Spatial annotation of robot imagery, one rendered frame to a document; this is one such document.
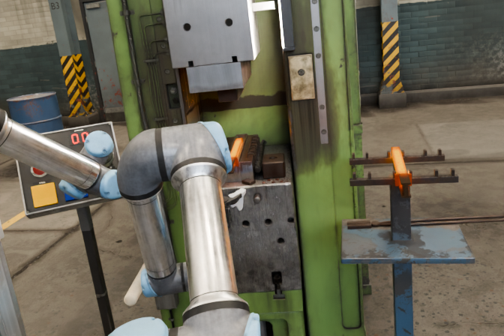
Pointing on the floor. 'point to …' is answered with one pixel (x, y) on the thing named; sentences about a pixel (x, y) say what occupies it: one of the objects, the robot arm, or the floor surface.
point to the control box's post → (95, 268)
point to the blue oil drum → (37, 112)
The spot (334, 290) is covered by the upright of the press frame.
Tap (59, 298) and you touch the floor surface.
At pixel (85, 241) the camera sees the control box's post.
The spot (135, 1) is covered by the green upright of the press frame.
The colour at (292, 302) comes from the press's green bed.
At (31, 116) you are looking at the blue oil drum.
